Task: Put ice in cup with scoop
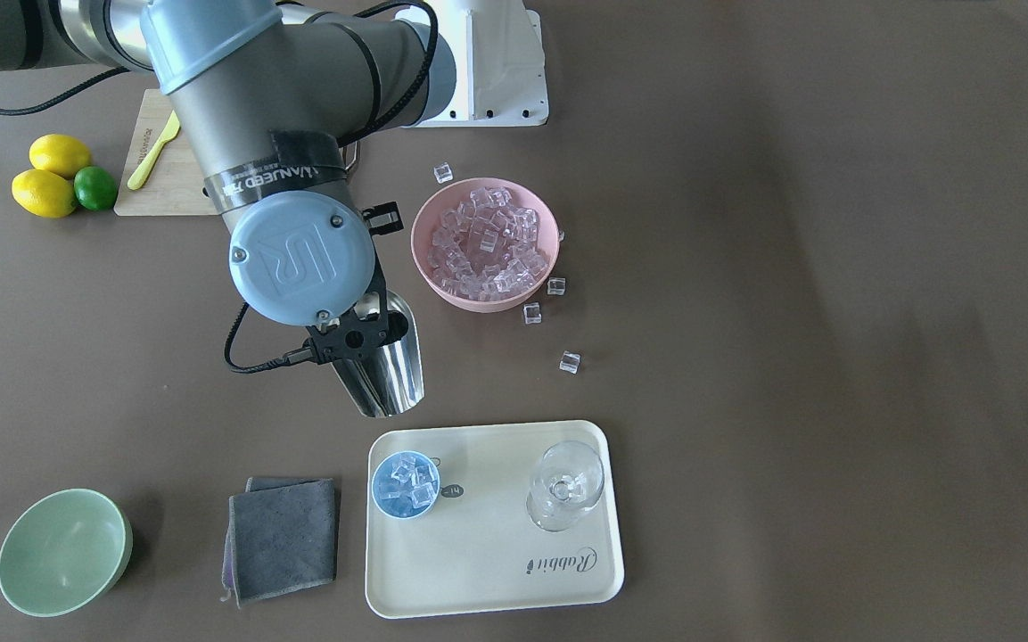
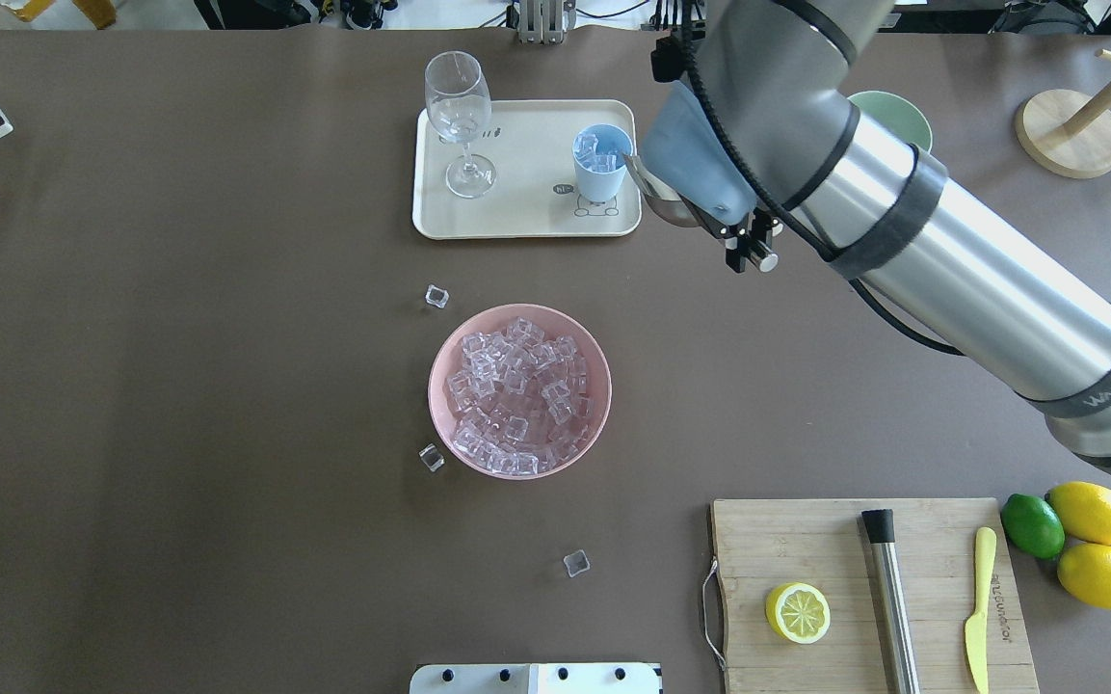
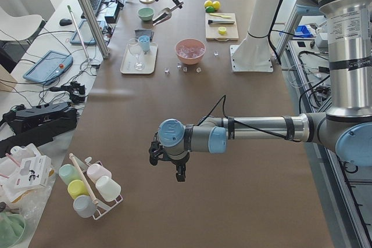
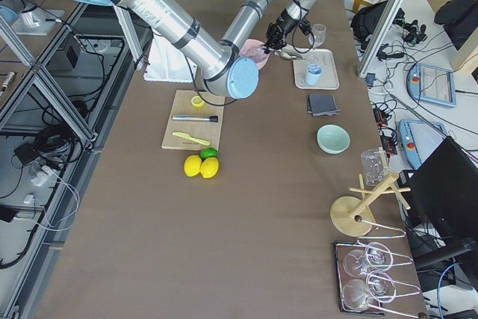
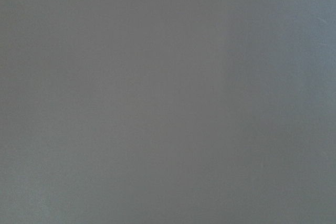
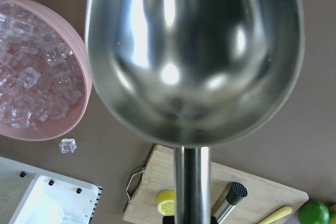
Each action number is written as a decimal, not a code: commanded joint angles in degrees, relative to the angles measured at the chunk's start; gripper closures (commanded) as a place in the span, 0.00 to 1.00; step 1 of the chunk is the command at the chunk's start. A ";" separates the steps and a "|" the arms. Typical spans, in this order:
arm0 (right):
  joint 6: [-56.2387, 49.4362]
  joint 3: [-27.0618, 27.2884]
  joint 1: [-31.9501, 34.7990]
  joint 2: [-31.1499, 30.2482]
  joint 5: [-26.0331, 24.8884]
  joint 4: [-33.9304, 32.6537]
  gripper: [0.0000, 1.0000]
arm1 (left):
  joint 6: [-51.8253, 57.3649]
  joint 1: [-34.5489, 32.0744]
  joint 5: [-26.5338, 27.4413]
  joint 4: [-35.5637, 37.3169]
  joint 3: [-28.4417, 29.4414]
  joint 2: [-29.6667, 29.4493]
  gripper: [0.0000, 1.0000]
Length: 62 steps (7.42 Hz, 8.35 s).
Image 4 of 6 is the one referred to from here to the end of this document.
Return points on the yellow lemon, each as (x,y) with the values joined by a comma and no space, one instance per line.
(192,165)
(209,167)

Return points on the cream serving tray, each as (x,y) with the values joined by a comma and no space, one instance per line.
(329,77)

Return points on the clear wine glass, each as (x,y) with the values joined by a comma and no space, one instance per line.
(317,35)

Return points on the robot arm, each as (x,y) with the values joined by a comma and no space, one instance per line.
(212,32)

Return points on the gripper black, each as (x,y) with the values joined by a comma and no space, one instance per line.
(284,24)

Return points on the steel muddler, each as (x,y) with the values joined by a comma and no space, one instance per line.
(191,118)

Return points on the pink bowl of ice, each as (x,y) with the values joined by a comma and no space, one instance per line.
(254,49)

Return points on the metal ice scoop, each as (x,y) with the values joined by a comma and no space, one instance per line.
(289,53)

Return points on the wooden glass holder stand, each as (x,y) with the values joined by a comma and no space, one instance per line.
(352,215)

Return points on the blue teach pendant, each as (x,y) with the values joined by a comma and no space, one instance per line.
(419,140)
(431,84)

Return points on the lying wine glass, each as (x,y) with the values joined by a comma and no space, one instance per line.
(363,294)
(358,263)

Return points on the blue plastic cup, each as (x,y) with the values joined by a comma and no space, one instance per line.
(312,74)

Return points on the yellow plastic knife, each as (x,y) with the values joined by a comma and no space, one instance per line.
(187,136)

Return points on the computer monitor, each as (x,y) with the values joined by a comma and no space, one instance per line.
(444,194)

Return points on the black bag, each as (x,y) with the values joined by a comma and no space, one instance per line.
(365,21)

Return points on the bamboo cutting board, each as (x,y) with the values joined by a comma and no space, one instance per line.
(204,123)

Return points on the glass on wooden stand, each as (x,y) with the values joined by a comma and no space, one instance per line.
(373,168)

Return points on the green bowl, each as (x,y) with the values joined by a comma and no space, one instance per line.
(333,139)

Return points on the green lime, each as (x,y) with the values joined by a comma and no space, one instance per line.
(209,152)

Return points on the half lemon slice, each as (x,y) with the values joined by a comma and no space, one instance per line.
(197,102)

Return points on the aluminium frame post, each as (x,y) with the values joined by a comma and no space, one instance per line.
(379,34)

